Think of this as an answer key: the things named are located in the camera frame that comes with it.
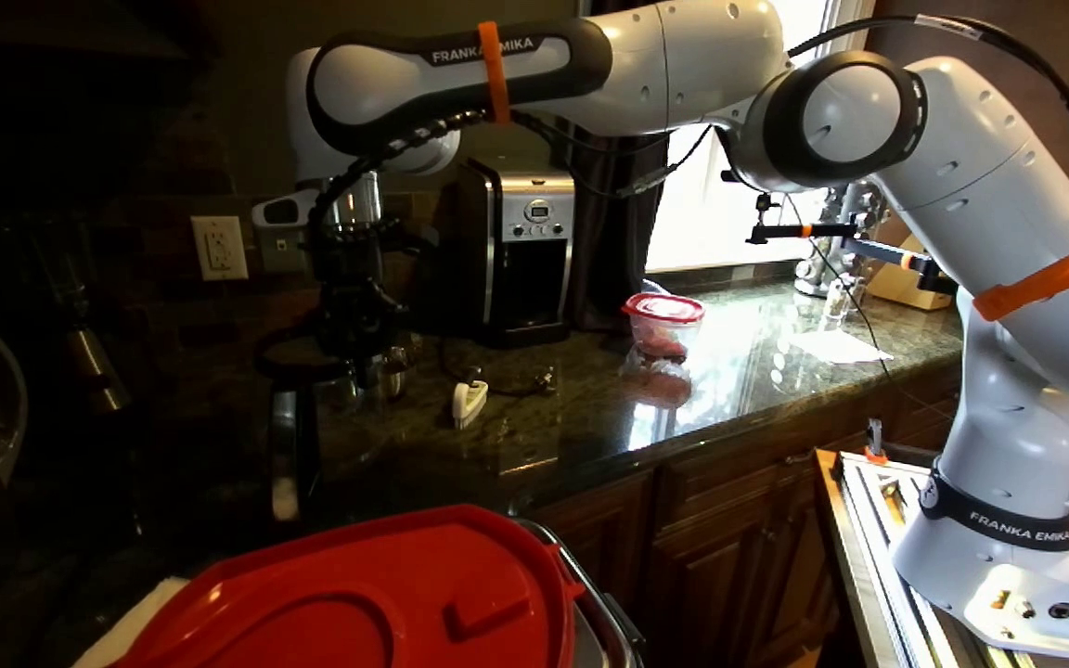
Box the black silver coffee maker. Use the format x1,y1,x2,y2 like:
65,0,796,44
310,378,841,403
436,147,576,345

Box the chrome sink faucet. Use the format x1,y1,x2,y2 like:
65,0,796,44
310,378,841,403
795,181,884,300

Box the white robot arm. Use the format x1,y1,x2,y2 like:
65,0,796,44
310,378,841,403
284,0,1069,658

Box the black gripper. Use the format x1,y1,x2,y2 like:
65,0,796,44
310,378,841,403
303,170,398,325

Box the white robot base platform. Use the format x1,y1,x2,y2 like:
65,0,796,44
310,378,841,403
812,444,1069,668

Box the small white object on counter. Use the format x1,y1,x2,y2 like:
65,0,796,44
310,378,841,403
449,378,489,429

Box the white wall outlet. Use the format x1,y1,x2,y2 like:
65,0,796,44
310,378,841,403
188,214,249,280

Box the wooden lower cabinets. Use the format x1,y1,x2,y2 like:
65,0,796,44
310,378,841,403
529,356,958,668

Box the large red lidded bin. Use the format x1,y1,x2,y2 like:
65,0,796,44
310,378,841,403
74,503,642,668

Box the wooden knife block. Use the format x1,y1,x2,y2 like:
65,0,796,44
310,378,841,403
863,238,948,313

